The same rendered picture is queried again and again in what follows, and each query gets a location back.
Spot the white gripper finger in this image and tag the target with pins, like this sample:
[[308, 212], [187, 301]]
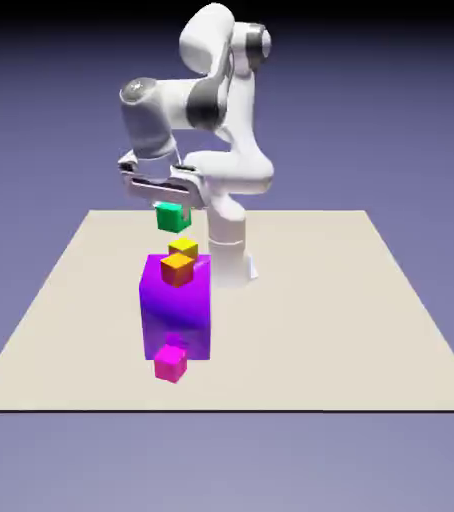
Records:
[[187, 214]]

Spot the small magenta cube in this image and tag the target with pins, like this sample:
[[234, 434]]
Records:
[[170, 363]]

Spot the small orange cube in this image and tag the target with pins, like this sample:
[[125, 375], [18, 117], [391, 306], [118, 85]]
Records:
[[176, 270]]

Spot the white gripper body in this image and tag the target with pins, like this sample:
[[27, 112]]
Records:
[[163, 188]]

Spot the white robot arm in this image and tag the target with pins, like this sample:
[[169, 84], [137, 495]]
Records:
[[239, 120]]

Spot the large purple box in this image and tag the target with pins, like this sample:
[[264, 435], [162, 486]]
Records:
[[175, 312]]

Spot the small yellow cube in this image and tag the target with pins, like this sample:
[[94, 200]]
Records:
[[184, 245]]

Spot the small green cube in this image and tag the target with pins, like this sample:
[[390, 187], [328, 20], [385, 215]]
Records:
[[168, 218]]

